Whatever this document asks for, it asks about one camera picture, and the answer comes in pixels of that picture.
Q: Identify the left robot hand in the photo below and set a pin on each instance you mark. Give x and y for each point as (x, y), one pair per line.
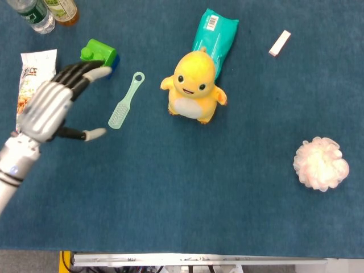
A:
(48, 106)

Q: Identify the yellow plush duck toy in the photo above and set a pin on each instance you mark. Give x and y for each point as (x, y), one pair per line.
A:
(193, 85)

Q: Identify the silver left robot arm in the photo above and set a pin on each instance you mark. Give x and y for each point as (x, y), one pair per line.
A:
(12, 167)

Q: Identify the green toy building block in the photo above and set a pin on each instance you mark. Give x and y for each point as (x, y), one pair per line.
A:
(98, 52)

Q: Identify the blue plastic block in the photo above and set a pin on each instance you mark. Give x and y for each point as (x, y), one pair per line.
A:
(115, 64)

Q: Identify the white snack bag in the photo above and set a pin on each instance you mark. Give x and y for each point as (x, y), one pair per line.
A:
(29, 76)

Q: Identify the light green plastic brush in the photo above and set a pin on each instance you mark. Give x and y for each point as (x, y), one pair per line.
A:
(125, 103)

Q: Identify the clear water bottle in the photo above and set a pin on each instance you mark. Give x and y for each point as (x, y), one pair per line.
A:
(34, 14)

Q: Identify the amber tea bottle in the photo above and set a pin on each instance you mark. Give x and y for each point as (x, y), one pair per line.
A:
(64, 11)

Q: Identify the blue table cloth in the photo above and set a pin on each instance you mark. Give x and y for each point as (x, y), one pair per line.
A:
(182, 170)

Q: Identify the teal wet wipes pack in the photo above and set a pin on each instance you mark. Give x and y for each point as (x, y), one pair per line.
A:
(215, 37)

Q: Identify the white pink eraser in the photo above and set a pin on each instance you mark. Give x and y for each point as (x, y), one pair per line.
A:
(279, 43)

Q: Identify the pink mesh bath pouf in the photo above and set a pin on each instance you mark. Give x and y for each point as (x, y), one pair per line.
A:
(321, 163)

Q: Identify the aluminium frame rail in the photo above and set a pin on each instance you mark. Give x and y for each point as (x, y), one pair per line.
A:
(199, 260)

